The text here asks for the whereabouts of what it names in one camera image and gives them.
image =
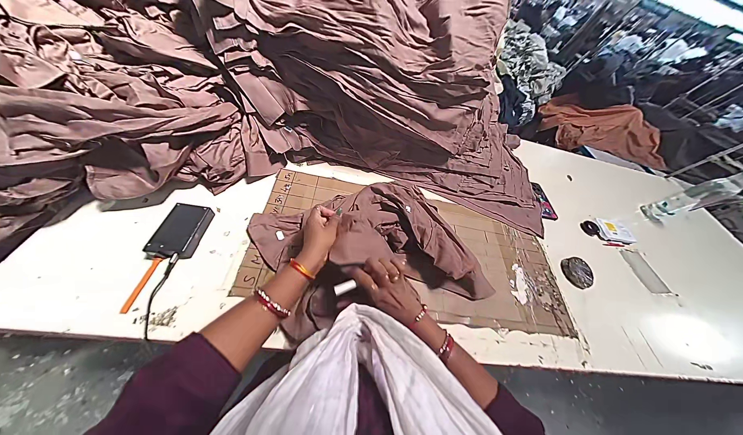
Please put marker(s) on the person's right hand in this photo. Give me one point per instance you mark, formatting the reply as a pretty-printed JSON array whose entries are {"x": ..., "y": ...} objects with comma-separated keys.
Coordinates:
[{"x": 395, "y": 299}]

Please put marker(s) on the person's left hand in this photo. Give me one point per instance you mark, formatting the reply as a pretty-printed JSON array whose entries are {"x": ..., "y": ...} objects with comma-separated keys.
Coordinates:
[{"x": 316, "y": 241}]

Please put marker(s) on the person's left fingers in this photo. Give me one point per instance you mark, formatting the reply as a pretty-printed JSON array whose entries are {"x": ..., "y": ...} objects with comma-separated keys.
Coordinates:
[{"x": 325, "y": 215}]

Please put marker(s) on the person's right fingers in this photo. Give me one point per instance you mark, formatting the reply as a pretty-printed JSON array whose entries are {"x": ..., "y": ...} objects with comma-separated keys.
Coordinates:
[{"x": 380, "y": 274}]

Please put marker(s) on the brown garment with white stickers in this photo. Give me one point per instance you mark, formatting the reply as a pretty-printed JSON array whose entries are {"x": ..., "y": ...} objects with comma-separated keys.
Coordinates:
[{"x": 371, "y": 235}]

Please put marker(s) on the person's left forearm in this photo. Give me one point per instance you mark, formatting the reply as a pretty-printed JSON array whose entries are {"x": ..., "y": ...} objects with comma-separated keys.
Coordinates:
[{"x": 244, "y": 332}]

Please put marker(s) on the person's right forearm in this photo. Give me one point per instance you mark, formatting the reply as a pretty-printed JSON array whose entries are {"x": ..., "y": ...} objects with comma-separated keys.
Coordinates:
[{"x": 462, "y": 362}]

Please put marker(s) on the brown cardboard grid mat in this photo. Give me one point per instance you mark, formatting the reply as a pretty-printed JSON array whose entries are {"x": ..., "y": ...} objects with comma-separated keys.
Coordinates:
[{"x": 504, "y": 260}]

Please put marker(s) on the flat stack of brown garments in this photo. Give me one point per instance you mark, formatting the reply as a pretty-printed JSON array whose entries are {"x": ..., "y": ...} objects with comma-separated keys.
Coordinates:
[{"x": 383, "y": 84}]

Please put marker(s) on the black rectangular box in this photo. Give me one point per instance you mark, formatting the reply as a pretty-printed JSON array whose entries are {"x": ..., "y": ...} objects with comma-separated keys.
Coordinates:
[{"x": 177, "y": 231}]

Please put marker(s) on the dark phone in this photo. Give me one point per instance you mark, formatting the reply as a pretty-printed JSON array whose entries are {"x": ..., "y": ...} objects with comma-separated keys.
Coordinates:
[{"x": 545, "y": 201}]

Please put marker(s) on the dark round disc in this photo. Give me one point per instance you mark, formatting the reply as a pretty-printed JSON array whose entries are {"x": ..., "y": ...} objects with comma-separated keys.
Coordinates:
[{"x": 577, "y": 272}]

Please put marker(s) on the orange flat strip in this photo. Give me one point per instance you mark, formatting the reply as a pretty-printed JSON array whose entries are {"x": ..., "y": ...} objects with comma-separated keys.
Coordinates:
[{"x": 140, "y": 286}]

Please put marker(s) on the tangled pile of brown garments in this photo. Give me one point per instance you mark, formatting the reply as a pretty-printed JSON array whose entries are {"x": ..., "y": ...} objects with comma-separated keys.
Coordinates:
[{"x": 136, "y": 109}]

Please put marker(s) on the white box with yellow label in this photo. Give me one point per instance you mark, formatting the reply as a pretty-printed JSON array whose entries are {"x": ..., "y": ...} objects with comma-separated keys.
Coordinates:
[{"x": 614, "y": 231}]

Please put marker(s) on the pile of whitish cloths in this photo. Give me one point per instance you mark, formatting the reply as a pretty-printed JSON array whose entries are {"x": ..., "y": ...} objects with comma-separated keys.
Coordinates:
[{"x": 528, "y": 60}]

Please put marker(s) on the grey translucent strip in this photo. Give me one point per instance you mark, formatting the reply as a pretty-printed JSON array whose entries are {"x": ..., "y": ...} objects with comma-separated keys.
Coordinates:
[{"x": 647, "y": 273}]

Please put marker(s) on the orange-brown cloth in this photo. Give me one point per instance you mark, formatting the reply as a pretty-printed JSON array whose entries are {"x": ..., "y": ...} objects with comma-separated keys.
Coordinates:
[{"x": 613, "y": 128}]

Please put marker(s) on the clear plastic tube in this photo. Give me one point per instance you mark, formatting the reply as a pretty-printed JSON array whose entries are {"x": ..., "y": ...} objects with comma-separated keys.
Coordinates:
[{"x": 698, "y": 196}]

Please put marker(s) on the dark cloth pile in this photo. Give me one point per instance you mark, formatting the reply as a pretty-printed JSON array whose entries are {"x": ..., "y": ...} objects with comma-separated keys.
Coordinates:
[{"x": 692, "y": 133}]

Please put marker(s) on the ceiling light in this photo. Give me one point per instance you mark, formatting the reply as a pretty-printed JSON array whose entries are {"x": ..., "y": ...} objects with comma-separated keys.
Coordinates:
[{"x": 719, "y": 15}]

